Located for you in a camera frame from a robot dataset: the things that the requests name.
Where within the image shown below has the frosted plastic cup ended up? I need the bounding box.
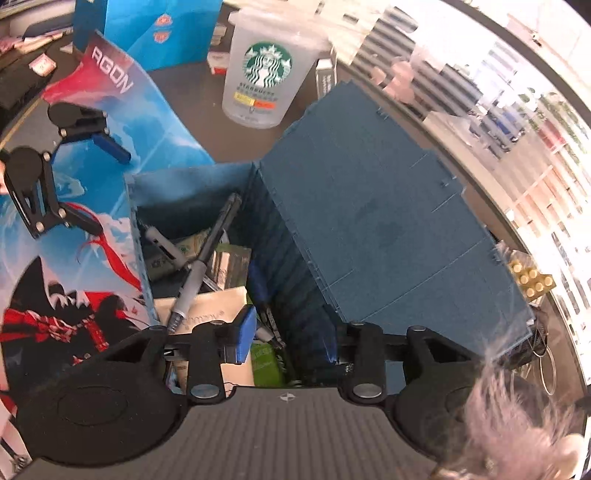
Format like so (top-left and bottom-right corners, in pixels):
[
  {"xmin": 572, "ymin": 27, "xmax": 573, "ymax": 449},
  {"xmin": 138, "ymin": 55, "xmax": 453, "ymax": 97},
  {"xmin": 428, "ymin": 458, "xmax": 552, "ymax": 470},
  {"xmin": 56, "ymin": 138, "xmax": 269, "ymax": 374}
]
[{"xmin": 222, "ymin": 7, "xmax": 331, "ymax": 130}]

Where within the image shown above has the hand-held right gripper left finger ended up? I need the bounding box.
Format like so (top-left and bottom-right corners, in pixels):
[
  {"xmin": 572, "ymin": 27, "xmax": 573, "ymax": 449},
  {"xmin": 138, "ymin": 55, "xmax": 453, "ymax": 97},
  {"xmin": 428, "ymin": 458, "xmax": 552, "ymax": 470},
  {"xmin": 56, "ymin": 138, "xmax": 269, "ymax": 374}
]
[{"xmin": 108, "ymin": 305, "xmax": 258, "ymax": 401}]

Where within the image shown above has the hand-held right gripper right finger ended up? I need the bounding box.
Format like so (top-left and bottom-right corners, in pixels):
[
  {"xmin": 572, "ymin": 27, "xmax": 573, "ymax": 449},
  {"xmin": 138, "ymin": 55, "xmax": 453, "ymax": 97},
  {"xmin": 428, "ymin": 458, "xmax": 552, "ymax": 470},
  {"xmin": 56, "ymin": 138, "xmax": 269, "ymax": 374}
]
[{"xmin": 323, "ymin": 318, "xmax": 485, "ymax": 403}]

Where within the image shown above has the light green packet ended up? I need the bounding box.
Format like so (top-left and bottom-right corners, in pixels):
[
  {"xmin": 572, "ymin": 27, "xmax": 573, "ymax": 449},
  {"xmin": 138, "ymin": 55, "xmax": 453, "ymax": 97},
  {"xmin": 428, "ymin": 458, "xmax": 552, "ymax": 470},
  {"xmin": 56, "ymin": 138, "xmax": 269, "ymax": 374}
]
[{"xmin": 249, "ymin": 342, "xmax": 289, "ymax": 388}]

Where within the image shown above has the printed gaming mouse mat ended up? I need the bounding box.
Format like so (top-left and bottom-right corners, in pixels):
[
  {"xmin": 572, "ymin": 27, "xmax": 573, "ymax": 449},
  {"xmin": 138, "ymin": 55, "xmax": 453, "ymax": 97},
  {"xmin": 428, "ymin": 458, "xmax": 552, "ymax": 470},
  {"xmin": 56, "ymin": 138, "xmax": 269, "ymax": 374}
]
[{"xmin": 0, "ymin": 30, "xmax": 215, "ymax": 472}]

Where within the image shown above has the beige paper packet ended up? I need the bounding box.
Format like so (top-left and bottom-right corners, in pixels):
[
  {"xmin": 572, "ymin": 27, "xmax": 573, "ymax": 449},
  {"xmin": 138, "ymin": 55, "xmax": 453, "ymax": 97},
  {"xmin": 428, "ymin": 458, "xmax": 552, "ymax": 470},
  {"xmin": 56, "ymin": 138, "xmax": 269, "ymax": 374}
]
[{"xmin": 154, "ymin": 286, "xmax": 257, "ymax": 388}]

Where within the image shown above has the grey and white marker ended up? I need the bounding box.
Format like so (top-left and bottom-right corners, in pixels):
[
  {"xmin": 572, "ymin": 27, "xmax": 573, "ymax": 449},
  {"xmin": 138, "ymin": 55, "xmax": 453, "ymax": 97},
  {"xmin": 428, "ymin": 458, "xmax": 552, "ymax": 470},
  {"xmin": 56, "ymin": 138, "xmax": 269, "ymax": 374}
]
[{"xmin": 144, "ymin": 225, "xmax": 192, "ymax": 271}]

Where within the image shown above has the blue paper bag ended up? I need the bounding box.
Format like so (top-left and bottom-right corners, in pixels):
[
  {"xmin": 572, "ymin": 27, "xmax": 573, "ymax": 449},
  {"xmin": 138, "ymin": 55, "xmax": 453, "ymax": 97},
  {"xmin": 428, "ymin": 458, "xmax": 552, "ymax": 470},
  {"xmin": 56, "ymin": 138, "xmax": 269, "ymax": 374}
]
[{"xmin": 74, "ymin": 0, "xmax": 222, "ymax": 72}]

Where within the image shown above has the white printed box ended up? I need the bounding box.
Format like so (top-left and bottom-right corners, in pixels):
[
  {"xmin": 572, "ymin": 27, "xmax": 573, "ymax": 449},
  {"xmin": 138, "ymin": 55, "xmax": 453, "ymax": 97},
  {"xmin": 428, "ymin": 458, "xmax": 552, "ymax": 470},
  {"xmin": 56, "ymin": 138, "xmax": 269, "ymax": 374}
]
[{"xmin": 316, "ymin": 46, "xmax": 338, "ymax": 100}]

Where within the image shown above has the red and white card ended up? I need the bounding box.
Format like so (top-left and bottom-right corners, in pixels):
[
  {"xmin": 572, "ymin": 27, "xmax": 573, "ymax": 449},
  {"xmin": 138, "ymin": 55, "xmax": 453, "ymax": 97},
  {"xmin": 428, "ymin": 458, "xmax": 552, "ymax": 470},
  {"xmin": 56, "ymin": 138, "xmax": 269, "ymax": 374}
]
[{"xmin": 207, "ymin": 51, "xmax": 232, "ymax": 75}]

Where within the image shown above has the metal key ring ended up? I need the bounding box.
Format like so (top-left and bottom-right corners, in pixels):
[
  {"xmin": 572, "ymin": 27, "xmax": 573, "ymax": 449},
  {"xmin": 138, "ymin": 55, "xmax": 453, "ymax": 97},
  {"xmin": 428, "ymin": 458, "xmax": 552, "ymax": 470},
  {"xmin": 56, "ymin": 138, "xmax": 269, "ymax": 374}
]
[{"xmin": 531, "ymin": 318, "xmax": 559, "ymax": 395}]

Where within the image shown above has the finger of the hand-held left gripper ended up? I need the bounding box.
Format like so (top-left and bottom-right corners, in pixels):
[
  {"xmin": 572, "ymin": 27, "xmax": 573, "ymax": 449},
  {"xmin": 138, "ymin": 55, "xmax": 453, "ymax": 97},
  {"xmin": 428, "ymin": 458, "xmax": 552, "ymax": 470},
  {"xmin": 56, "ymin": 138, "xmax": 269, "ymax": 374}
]
[
  {"xmin": 62, "ymin": 111, "xmax": 132, "ymax": 164},
  {"xmin": 9, "ymin": 154, "xmax": 105, "ymax": 238}
]

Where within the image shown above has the pink packet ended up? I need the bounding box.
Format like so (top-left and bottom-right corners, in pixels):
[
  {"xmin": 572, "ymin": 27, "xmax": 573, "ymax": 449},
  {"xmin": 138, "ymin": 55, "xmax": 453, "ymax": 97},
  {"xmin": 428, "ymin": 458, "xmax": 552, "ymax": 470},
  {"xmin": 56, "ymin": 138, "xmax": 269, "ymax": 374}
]
[{"xmin": 28, "ymin": 52, "xmax": 58, "ymax": 75}]

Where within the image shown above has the teal folding storage box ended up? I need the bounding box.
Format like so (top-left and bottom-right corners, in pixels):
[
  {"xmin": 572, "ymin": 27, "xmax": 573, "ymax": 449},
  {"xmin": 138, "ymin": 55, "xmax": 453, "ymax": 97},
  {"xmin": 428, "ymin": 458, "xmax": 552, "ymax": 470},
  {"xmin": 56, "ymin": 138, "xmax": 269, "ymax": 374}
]
[{"xmin": 124, "ymin": 78, "xmax": 536, "ymax": 388}]

